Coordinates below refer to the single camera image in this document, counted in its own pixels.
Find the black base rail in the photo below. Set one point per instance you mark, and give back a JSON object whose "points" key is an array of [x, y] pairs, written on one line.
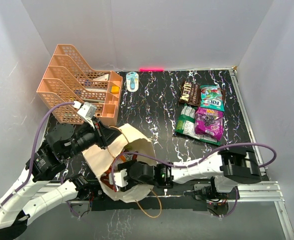
{"points": [[196, 195]]}

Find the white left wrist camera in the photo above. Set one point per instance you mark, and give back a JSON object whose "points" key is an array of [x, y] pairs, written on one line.
{"points": [[86, 111]]}

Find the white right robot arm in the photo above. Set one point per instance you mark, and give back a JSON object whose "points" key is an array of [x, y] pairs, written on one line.
{"points": [[225, 169]]}

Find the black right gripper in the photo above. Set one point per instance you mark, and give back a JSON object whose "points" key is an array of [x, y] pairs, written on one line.
{"points": [[126, 165]]}

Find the small white box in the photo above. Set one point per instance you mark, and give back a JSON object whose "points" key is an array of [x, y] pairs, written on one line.
{"points": [[105, 77]]}

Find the brown Kettle chips bag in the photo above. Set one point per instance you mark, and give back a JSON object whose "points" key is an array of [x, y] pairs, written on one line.
{"points": [[190, 94]]}

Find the blue correction tape package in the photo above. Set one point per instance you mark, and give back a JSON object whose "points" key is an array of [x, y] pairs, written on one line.
{"points": [[132, 81]]}

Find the peach plastic desk organizer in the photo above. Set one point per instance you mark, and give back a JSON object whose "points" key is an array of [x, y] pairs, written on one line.
{"points": [[69, 78]]}

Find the teal Fox's mint candy bag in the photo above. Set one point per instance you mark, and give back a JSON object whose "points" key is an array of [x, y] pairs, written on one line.
{"points": [[212, 97]]}

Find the beige paper bag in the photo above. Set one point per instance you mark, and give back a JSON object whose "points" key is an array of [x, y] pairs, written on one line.
{"points": [[99, 160]]}

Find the purple blackcurrant candy bag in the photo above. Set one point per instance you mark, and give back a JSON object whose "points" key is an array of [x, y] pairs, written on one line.
{"points": [[209, 121]]}

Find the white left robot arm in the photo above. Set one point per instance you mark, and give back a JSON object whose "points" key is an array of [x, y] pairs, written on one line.
{"points": [[19, 207]]}

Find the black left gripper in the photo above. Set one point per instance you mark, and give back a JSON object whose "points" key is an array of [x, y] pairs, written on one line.
{"points": [[105, 134]]}

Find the green snack bag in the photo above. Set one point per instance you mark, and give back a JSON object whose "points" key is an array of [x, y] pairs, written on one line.
{"points": [[185, 125]]}

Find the yellow sticky note pad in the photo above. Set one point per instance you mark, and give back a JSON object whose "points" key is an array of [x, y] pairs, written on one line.
{"points": [[114, 89]]}

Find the pink tape strip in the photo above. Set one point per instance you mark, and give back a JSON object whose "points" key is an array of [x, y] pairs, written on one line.
{"points": [[151, 69]]}

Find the red Doritos chips bag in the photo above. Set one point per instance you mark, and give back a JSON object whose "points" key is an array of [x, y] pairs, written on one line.
{"points": [[107, 177]]}

